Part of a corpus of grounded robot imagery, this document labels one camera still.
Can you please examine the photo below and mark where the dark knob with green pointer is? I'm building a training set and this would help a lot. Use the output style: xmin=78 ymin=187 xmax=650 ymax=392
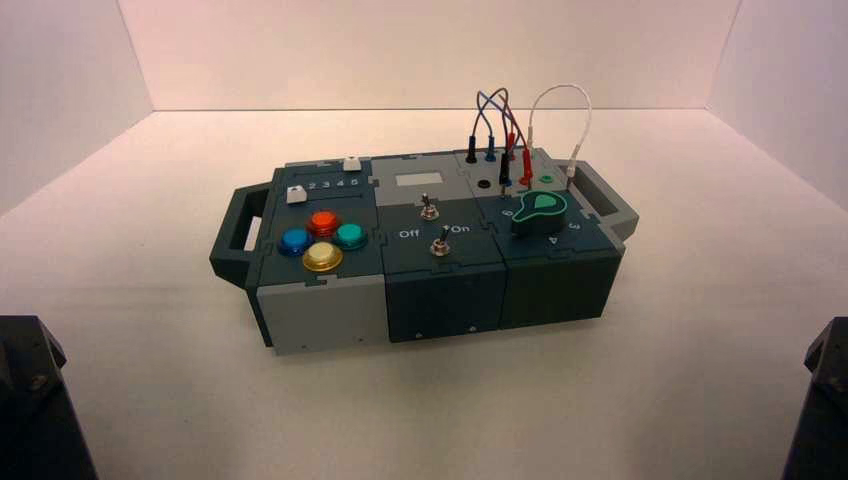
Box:
xmin=511 ymin=191 xmax=572 ymax=238

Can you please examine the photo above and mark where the white rectangular display window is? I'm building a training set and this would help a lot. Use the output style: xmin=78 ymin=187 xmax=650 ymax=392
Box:
xmin=395 ymin=172 xmax=444 ymax=189

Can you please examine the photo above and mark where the teal round push button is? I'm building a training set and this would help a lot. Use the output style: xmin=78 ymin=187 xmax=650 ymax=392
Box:
xmin=332 ymin=222 xmax=370 ymax=252

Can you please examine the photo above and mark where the red round push button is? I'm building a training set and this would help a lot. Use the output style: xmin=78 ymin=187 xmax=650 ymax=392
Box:
xmin=307 ymin=211 xmax=342 ymax=239

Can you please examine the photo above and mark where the yellow round push button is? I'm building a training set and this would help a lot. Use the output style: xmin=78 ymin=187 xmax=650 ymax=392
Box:
xmin=301 ymin=241 xmax=345 ymax=274

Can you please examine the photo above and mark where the blue round push button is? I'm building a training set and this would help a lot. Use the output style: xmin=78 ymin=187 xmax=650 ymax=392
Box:
xmin=277 ymin=228 xmax=315 ymax=258

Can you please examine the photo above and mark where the grey and teal control box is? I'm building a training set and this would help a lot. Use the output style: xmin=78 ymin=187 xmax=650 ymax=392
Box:
xmin=209 ymin=146 xmax=641 ymax=357

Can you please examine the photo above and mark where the black jumper cable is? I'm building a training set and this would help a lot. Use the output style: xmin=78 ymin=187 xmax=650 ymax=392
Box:
xmin=464 ymin=87 xmax=515 ymax=193

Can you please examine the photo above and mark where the blue jumper cable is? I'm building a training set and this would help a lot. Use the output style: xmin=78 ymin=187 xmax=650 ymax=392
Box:
xmin=476 ymin=90 xmax=517 ymax=188

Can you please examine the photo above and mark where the red jumper cable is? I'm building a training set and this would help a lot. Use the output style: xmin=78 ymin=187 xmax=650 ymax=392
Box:
xmin=501 ymin=92 xmax=535 ymax=188

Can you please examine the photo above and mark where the white jumper cable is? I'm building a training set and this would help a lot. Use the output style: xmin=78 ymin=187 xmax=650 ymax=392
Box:
xmin=527 ymin=83 xmax=594 ymax=187

